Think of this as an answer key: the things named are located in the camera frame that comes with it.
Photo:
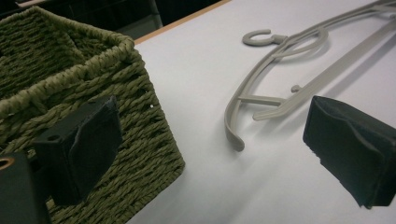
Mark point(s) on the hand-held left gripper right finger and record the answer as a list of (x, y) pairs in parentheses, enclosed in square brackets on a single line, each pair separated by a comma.
[(351, 146)]

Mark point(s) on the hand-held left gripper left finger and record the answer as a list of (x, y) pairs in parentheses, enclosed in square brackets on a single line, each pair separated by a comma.
[(84, 146)]

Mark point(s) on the green woven basket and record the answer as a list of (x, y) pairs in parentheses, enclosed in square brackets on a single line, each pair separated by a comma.
[(93, 74)]

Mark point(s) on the grey plastic clothes hanger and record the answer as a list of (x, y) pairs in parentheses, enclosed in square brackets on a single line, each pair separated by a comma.
[(281, 59)]

